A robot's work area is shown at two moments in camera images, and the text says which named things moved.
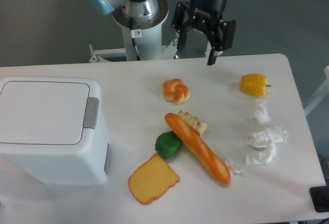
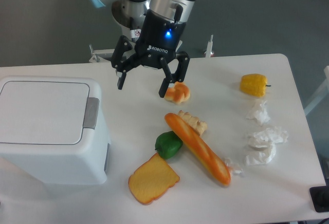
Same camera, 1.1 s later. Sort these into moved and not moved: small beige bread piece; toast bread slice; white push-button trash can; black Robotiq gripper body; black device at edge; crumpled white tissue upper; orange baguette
Moved: black Robotiq gripper body
Not moved: white push-button trash can; crumpled white tissue upper; toast bread slice; orange baguette; black device at edge; small beige bread piece
